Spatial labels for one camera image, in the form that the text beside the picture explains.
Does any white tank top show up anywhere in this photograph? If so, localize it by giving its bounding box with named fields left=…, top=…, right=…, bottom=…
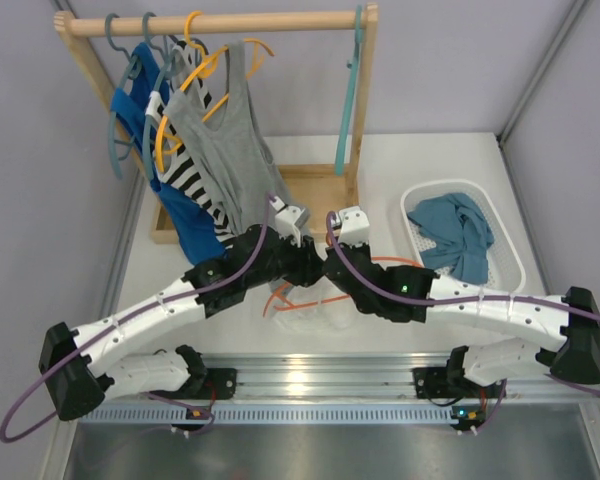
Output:
left=265, top=279, right=356, bottom=335

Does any grey tank top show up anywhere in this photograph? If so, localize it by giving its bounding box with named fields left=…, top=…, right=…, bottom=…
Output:
left=164, top=42, right=294, bottom=252

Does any wooden clothes rack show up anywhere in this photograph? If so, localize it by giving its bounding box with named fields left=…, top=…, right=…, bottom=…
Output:
left=53, top=3, right=378, bottom=216

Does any aluminium mounting rail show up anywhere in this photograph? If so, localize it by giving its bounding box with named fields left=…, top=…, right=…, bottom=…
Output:
left=104, top=352, right=531, bottom=404

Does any teal blue garment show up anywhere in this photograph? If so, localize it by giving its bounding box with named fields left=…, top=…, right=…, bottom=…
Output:
left=407, top=193, right=495, bottom=285

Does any teal hanger right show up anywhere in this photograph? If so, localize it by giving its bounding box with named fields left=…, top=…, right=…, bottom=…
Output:
left=334, top=5, right=364, bottom=176

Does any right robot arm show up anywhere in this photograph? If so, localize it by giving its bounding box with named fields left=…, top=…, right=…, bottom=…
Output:
left=323, top=246, right=600, bottom=397

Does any orange plastic hanger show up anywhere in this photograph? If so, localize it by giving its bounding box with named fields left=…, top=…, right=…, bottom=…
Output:
left=262, top=256, right=423, bottom=317

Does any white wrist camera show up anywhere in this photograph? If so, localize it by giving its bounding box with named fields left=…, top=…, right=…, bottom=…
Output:
left=269, top=195, right=310, bottom=247
left=327, top=206, right=370, bottom=247

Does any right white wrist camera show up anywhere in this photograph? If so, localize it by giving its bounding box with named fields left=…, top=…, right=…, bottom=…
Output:
left=327, top=206, right=370, bottom=247

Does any slotted cable duct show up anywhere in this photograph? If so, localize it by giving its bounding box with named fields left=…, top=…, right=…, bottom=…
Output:
left=82, top=402, right=482, bottom=425

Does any grey-blue hanger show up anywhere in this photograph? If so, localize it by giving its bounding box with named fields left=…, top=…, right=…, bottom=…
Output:
left=105, top=13, right=142, bottom=180
left=142, top=12, right=181, bottom=193

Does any yellow plastic hanger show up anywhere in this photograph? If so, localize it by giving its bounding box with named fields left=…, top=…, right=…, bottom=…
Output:
left=155, top=11, right=275, bottom=173

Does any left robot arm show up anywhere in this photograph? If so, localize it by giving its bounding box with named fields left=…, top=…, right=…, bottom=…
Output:
left=39, top=225, right=322, bottom=421

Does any white plastic laundry basket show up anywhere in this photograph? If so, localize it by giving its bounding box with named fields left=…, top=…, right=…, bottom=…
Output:
left=400, top=179, right=526, bottom=293

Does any grey-blue hanger far left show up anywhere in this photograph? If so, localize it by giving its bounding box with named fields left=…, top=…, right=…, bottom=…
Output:
left=105, top=13, right=142, bottom=180

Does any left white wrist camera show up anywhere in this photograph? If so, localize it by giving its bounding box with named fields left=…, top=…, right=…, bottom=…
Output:
left=269, top=195, right=310, bottom=247

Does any black white striped top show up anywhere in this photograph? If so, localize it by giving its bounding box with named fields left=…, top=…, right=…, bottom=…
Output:
left=156, top=40, right=234, bottom=248

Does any blue tank top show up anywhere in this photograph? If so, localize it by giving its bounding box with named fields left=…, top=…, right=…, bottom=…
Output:
left=130, top=42, right=225, bottom=264

